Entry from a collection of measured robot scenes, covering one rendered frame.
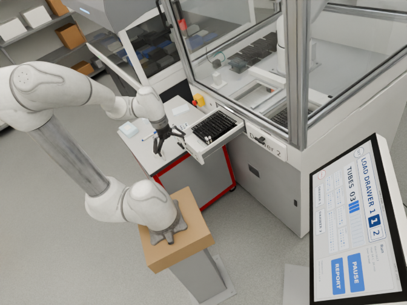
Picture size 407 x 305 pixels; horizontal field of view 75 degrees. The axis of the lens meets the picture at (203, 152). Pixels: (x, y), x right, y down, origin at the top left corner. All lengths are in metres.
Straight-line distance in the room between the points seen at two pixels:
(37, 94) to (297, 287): 1.73
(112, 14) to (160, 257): 1.53
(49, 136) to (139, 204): 0.40
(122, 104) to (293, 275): 1.48
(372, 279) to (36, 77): 0.97
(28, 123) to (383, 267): 1.04
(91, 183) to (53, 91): 0.44
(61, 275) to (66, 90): 2.05
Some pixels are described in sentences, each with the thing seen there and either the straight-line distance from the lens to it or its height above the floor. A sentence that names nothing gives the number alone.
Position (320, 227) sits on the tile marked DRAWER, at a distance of 1.03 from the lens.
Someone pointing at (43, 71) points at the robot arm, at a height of 1.69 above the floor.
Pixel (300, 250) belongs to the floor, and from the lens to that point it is 2.08.
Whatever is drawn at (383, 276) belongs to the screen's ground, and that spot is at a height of 1.15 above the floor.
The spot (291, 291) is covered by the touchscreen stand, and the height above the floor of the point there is 0.03.
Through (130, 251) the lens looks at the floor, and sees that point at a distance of 2.40.
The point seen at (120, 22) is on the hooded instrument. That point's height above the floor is 1.41.
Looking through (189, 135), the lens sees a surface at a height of 0.84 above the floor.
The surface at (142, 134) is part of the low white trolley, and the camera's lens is 2.02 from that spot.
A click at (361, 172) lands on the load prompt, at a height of 1.14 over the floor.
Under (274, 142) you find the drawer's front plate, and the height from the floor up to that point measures 0.92.
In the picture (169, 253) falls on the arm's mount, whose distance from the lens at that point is 1.24.
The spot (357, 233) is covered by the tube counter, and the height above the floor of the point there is 1.11.
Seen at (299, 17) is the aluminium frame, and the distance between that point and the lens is 0.97.
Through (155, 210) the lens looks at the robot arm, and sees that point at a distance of 1.12.
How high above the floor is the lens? 1.91
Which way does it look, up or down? 44 degrees down
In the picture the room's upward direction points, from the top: 20 degrees counter-clockwise
